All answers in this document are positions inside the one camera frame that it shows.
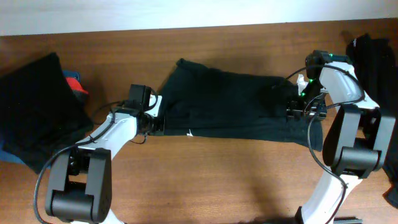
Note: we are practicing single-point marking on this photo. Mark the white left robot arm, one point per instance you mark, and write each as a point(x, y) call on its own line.
point(80, 181)

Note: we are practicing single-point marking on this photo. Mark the dark green t-shirt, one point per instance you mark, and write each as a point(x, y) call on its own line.
point(208, 102)

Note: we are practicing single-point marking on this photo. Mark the blue garment under stack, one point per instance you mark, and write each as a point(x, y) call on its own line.
point(8, 157)

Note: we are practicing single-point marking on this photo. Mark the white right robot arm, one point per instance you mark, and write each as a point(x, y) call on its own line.
point(355, 146)

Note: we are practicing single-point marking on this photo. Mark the folded black garment stack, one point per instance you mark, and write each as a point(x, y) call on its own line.
point(40, 113)

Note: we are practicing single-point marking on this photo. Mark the black garment at right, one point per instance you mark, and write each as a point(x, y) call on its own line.
point(376, 69)

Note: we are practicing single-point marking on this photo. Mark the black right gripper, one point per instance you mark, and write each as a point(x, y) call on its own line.
point(292, 109)

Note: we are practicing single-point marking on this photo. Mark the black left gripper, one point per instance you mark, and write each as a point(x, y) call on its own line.
point(159, 125)

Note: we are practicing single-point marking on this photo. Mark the red garment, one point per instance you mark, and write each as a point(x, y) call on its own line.
point(75, 85)

